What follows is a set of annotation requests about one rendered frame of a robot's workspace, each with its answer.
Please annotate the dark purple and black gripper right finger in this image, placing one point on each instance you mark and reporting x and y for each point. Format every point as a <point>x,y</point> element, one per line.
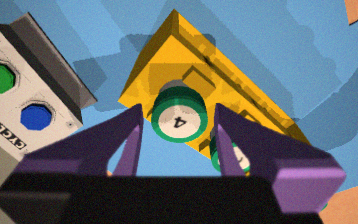
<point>303,177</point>

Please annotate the green screw cap with number 4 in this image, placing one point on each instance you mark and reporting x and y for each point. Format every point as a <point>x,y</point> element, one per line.
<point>179,114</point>

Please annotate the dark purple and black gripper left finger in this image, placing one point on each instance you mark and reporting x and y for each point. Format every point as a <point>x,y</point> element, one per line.
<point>88,152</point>

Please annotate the blue flat mat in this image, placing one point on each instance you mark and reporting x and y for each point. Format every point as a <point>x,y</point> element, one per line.
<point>303,54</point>

